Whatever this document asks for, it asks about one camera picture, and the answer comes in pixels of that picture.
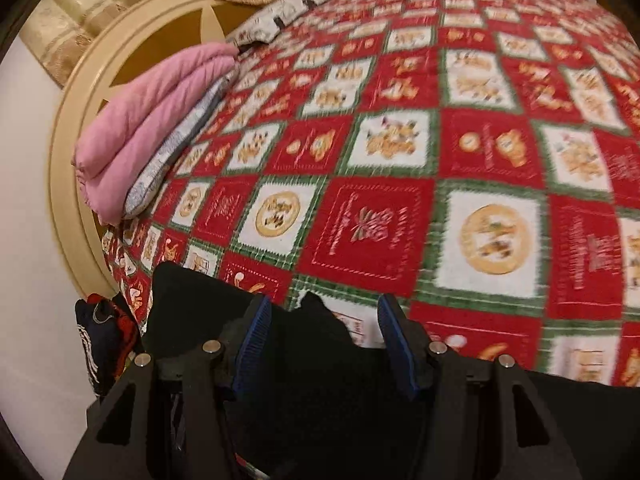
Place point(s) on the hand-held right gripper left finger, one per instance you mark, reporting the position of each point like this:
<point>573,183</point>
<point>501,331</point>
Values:
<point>252,347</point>

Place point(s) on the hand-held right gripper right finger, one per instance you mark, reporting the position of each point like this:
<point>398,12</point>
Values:
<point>397,347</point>

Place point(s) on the black pants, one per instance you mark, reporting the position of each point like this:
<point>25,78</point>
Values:
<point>320,400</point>

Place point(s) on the dark navy printed garment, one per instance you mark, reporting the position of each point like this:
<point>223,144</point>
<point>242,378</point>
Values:
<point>102,340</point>

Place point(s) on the red checkered printed blanket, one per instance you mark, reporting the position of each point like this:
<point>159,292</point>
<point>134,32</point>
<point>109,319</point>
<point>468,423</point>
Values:
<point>425,160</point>

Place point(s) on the grey patterned pillow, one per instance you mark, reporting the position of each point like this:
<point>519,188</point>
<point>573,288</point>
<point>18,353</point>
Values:
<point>172,160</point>

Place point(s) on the pink folded quilt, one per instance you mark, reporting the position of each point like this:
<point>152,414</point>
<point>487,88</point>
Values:
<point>150,125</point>

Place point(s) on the cream wooden headboard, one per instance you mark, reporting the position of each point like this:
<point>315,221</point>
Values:
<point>80,125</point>

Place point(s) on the beige patterned curtain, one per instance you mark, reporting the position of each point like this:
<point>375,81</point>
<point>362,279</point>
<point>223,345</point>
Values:
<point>125,10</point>

